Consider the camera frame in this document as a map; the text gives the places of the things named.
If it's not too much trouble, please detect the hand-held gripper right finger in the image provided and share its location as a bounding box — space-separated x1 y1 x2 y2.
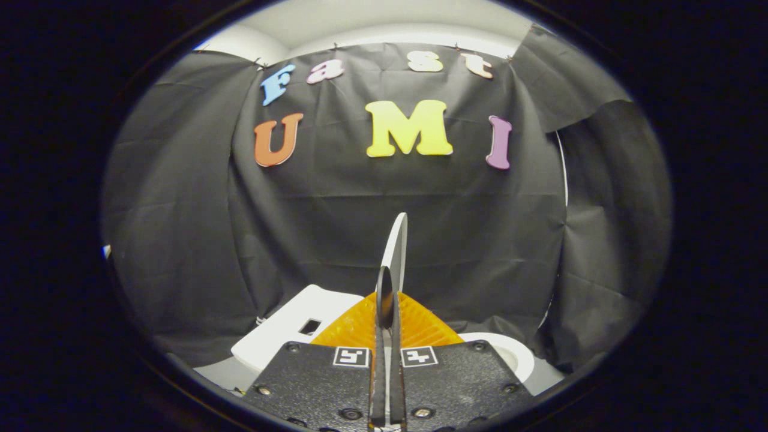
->
390 292 535 430

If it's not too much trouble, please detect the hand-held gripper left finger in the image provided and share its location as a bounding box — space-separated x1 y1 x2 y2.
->
243 292 388 430

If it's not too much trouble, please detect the black lid lifting handle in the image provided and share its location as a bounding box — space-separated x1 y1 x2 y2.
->
375 266 395 328

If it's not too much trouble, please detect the white toilet lid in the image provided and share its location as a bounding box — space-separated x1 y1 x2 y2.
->
380 212 409 295

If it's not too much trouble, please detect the white toilet tank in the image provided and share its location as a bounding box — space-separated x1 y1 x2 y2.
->
231 284 365 374

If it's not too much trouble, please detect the white toilet bowl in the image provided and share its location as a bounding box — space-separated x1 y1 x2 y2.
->
459 332 535 385

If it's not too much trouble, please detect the black backdrop cloth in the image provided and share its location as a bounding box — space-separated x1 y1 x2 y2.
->
102 24 671 370

